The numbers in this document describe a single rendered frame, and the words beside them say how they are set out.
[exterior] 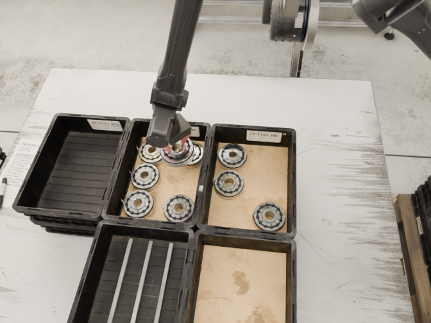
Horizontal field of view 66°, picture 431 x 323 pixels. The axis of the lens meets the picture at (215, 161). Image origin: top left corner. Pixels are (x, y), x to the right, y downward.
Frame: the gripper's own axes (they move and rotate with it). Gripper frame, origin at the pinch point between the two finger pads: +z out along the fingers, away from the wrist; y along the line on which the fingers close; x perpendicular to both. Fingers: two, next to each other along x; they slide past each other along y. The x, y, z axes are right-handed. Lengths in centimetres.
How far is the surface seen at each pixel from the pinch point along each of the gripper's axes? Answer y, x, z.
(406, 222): 91, -61, 92
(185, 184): -1.5, -1.8, 21.9
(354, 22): 197, 68, 97
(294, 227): 14.4, -38.6, 11.8
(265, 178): 22.3, -17.6, 22.3
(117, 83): 5, 72, 36
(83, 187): -31.4, 20.2, 21.7
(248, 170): 19.9, -11.3, 22.3
